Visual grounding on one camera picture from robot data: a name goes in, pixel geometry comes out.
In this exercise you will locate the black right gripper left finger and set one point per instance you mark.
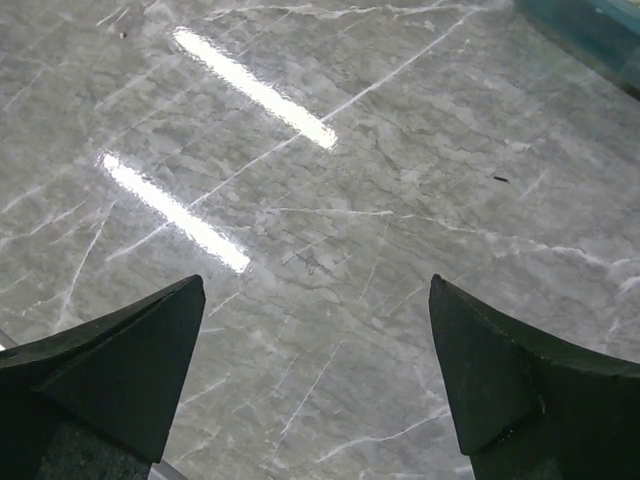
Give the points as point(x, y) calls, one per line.
point(97, 401)

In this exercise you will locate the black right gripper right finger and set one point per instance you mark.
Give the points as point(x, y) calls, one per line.
point(529, 405)

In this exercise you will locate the teal plastic laundry basket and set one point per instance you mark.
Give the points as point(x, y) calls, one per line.
point(603, 35)

